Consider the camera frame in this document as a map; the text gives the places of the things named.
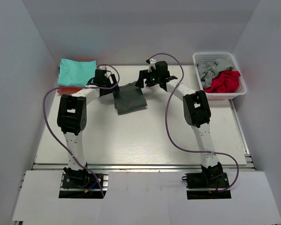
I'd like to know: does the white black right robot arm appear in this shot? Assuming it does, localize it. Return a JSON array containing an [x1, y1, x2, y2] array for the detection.
[[135, 59, 223, 187]]

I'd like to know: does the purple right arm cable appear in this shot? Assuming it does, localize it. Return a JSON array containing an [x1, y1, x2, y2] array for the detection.
[[145, 53, 240, 193]]

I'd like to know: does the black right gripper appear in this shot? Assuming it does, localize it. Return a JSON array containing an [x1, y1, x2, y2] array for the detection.
[[136, 67, 161, 88]]

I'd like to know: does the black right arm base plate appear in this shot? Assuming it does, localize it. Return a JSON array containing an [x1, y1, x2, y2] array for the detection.
[[181, 163, 231, 200]]

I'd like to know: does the teal folded t-shirt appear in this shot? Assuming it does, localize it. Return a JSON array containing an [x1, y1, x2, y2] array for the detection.
[[57, 59, 97, 87]]

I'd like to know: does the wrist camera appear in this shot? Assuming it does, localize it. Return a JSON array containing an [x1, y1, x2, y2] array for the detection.
[[146, 58, 157, 72], [97, 65, 107, 71]]

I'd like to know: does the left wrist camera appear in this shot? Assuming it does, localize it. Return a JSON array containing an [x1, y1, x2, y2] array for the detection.
[[97, 65, 107, 71]]

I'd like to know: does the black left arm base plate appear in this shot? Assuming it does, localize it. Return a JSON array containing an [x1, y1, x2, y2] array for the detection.
[[59, 172, 104, 199]]

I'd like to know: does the white plastic laundry basket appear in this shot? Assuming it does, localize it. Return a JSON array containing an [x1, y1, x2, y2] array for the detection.
[[192, 52, 247, 100]]

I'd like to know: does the light grey t-shirt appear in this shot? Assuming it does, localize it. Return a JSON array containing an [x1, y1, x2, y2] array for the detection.
[[197, 59, 234, 89]]

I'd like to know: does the orange folded t-shirt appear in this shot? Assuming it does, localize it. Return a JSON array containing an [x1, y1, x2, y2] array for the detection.
[[58, 66, 96, 93]]

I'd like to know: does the dark grey t-shirt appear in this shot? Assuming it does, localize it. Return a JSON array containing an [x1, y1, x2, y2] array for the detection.
[[113, 82, 147, 115]]

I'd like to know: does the red t-shirt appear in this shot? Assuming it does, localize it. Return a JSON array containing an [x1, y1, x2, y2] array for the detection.
[[203, 70, 241, 93]]

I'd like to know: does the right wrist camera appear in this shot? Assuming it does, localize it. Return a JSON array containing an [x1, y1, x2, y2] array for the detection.
[[146, 58, 157, 72]]

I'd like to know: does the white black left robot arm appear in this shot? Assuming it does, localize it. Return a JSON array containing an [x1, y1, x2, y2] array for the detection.
[[57, 69, 119, 187]]

